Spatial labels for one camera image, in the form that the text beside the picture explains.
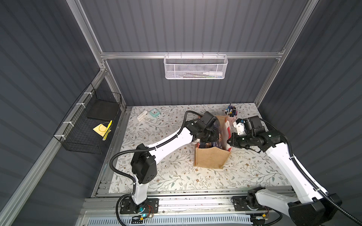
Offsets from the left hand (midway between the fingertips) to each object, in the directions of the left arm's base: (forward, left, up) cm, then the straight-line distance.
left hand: (222, 140), depth 75 cm
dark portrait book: (+4, +5, -12) cm, 13 cm away
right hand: (-1, -4, +1) cm, 4 cm away
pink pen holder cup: (+30, -14, -8) cm, 34 cm away
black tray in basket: (+17, +67, +7) cm, 70 cm away
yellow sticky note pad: (+4, +65, +5) cm, 65 cm away
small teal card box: (+39, +45, -19) cm, 62 cm away
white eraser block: (+35, +54, -18) cm, 67 cm away
